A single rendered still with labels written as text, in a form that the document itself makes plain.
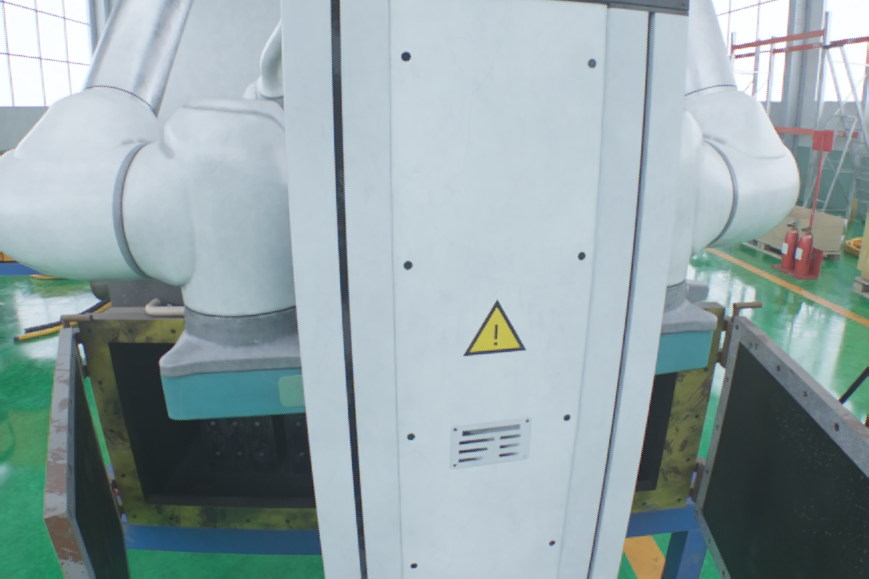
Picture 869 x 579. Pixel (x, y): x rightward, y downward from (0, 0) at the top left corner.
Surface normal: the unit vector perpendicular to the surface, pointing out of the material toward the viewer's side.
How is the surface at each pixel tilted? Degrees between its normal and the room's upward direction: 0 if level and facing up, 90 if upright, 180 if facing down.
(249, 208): 87
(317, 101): 90
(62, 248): 107
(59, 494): 0
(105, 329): 90
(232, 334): 85
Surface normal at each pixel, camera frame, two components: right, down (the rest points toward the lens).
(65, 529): 0.57, 0.22
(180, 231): -0.07, 0.26
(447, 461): 0.18, 0.25
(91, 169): 0.05, -0.49
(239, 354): 0.15, -0.21
